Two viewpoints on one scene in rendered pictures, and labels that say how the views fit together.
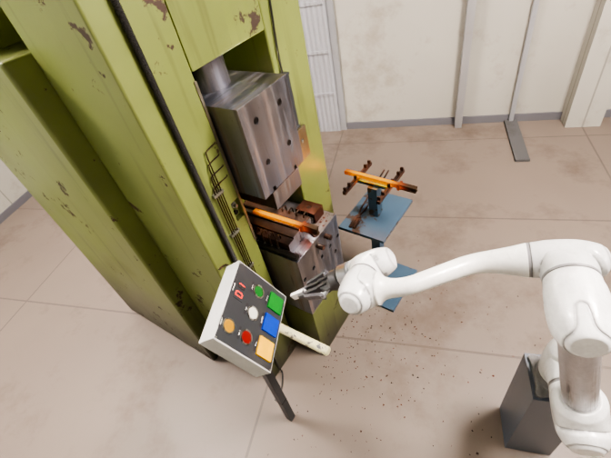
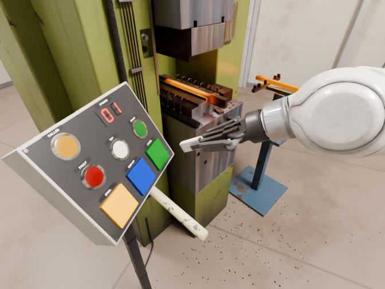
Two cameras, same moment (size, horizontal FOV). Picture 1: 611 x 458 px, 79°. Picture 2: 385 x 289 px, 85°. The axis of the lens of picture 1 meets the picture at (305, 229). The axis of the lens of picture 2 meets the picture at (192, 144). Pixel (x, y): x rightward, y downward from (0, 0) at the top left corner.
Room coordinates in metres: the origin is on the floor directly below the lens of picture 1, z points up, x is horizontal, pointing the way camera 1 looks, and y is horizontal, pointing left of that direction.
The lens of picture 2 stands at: (0.44, 0.07, 1.43)
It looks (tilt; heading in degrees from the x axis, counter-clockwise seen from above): 38 degrees down; 1
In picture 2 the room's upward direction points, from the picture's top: straight up
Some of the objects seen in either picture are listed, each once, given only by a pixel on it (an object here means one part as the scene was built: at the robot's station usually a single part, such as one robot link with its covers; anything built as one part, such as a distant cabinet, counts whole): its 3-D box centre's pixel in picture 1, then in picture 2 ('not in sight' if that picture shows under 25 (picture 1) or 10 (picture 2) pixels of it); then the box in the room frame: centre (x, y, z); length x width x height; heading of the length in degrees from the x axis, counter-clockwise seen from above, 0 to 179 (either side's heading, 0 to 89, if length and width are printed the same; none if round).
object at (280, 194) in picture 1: (252, 178); (173, 31); (1.49, 0.19, 1.25); 0.42 x 0.20 x 0.10; 48
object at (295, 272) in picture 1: (283, 250); (183, 130); (1.54, 0.16, 0.69); 0.56 x 0.38 x 0.45; 48
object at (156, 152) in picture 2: (275, 303); (157, 154); (0.93, 0.20, 1.01); 0.07 x 0.05 x 0.07; 163
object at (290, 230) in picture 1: (267, 224); (176, 94); (1.49, 0.19, 0.96); 0.42 x 0.20 x 0.09; 48
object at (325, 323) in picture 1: (297, 296); (185, 180); (1.54, 0.16, 0.23); 0.56 x 0.38 x 0.47; 48
